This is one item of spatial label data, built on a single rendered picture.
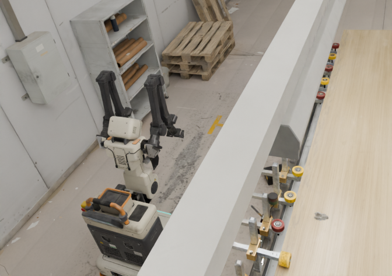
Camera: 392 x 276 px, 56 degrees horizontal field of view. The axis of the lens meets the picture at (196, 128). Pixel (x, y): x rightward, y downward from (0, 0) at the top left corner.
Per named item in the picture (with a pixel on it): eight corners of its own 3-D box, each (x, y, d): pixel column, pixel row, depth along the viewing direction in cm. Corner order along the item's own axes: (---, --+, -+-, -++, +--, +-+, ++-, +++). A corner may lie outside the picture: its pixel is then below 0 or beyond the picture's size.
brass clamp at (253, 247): (245, 258, 212) (245, 253, 209) (252, 239, 222) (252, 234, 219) (256, 261, 210) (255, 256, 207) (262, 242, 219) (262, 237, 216)
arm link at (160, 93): (146, 77, 260) (159, 78, 255) (150, 73, 264) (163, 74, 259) (159, 126, 284) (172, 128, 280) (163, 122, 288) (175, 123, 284)
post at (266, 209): (265, 244, 252) (261, 195, 223) (267, 240, 254) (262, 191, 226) (270, 245, 250) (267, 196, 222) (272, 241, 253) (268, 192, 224)
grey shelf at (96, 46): (110, 130, 505) (68, 20, 414) (143, 94, 568) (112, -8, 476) (137, 134, 487) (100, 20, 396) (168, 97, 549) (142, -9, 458)
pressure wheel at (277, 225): (270, 238, 235) (269, 226, 228) (273, 228, 240) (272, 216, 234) (283, 241, 232) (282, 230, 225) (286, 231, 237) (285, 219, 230)
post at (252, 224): (254, 270, 230) (248, 220, 202) (256, 265, 232) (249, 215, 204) (259, 272, 229) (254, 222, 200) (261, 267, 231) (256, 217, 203)
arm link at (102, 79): (91, 74, 271) (102, 75, 267) (103, 69, 282) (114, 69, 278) (103, 129, 291) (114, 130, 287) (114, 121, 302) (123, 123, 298)
